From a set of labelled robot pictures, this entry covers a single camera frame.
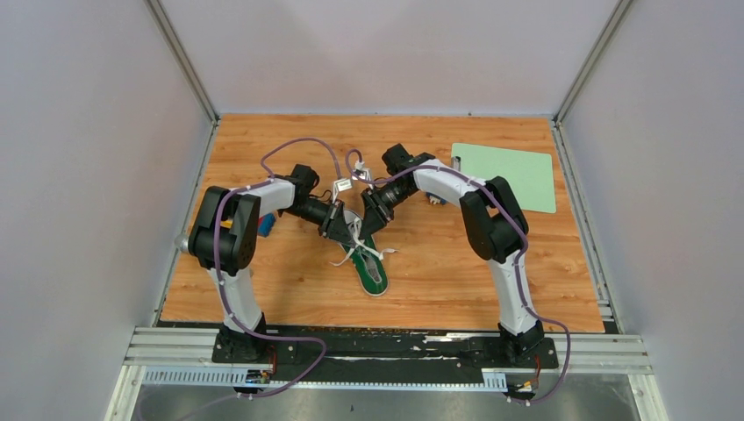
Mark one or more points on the blue red toy car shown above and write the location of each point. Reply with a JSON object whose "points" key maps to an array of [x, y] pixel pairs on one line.
{"points": [[436, 200]]}

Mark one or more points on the light green clipboard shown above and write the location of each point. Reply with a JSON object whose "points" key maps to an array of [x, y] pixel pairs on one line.
{"points": [[530, 174]]}

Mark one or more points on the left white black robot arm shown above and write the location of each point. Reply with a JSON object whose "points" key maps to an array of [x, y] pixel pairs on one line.
{"points": [[224, 237]]}

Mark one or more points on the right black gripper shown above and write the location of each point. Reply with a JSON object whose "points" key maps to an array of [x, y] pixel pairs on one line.
{"points": [[376, 214]]}

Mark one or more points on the silver microphone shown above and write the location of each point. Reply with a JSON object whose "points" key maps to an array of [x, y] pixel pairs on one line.
{"points": [[182, 243]]}

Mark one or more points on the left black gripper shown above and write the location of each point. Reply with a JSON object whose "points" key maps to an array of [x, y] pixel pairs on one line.
{"points": [[334, 226]]}

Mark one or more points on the white shoelace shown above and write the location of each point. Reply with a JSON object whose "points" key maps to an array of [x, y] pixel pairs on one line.
{"points": [[359, 244]]}

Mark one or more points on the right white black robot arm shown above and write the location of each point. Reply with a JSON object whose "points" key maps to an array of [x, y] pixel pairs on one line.
{"points": [[496, 229]]}

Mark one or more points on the green canvas sneaker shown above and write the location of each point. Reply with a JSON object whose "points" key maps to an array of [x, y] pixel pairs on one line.
{"points": [[370, 272]]}

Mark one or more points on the blue yellow toy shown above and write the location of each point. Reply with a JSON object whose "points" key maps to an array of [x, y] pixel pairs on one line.
{"points": [[264, 224]]}

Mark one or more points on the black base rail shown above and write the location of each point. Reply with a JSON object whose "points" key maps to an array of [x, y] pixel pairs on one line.
{"points": [[379, 360]]}

